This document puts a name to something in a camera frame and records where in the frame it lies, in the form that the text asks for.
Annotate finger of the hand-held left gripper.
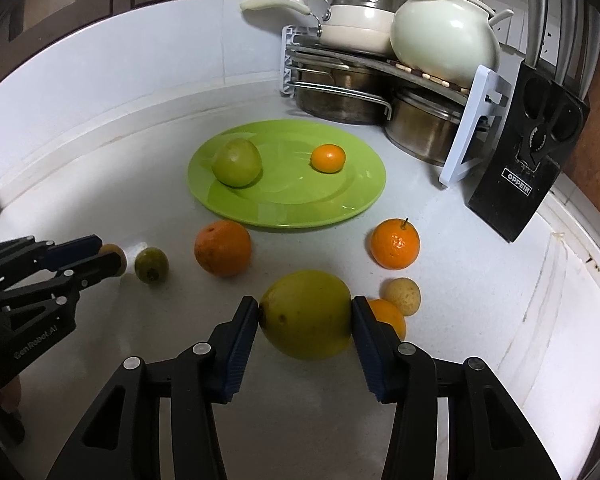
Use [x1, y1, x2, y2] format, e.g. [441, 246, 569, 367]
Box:
[0, 233, 105, 295]
[0, 251, 127, 332]

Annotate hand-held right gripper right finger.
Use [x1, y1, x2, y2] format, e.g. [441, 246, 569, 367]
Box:
[351, 295, 568, 480]

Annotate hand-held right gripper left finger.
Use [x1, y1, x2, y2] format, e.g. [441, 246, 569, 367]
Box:
[45, 296, 259, 480]

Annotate brown kiwi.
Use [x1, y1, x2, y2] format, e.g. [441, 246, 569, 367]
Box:
[99, 243, 129, 277]

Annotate small dark green fruit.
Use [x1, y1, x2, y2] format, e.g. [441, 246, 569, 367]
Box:
[134, 246, 170, 283]

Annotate small pale yellow fruit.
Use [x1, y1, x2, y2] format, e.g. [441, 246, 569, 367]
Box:
[383, 277, 422, 317]

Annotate large yellow-green citrus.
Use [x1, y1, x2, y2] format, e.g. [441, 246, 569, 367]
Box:
[257, 270, 353, 361]

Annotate large orange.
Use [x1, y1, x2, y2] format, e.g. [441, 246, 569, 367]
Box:
[194, 220, 253, 278]

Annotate stemmed mandarin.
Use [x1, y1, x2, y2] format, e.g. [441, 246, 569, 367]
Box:
[370, 217, 422, 270]

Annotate green plate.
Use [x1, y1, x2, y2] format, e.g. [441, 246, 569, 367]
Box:
[187, 119, 387, 230]

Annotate person's left hand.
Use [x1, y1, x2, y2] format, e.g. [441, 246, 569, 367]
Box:
[2, 376, 22, 412]

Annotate green apple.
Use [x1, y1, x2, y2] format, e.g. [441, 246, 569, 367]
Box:
[211, 138, 264, 189]

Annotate small tangerine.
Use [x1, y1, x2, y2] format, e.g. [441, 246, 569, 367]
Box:
[310, 144, 347, 174]

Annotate black knife block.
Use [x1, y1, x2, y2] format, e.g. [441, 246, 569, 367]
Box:
[467, 62, 592, 243]

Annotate stainless steel pot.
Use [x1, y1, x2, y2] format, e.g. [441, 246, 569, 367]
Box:
[292, 62, 393, 126]
[385, 87, 473, 167]

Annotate white grey dish rack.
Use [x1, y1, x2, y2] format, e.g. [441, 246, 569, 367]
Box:
[280, 25, 510, 183]

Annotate dark wooden cabinet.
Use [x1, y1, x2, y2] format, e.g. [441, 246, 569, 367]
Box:
[0, 0, 253, 98]

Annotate wooden bead trivet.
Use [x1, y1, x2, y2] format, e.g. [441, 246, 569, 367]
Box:
[387, 60, 471, 93]

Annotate black kitchen scissors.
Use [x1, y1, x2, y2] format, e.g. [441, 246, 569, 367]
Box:
[522, 80, 581, 163]

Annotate cream ceramic casserole pot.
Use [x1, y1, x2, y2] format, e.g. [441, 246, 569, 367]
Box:
[390, 0, 515, 86]

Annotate white wall socket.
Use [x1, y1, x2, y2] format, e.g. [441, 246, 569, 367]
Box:
[540, 25, 557, 61]

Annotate steel handled knife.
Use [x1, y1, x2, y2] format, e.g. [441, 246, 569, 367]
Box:
[555, 0, 583, 91]
[526, 0, 556, 68]
[580, 0, 600, 103]

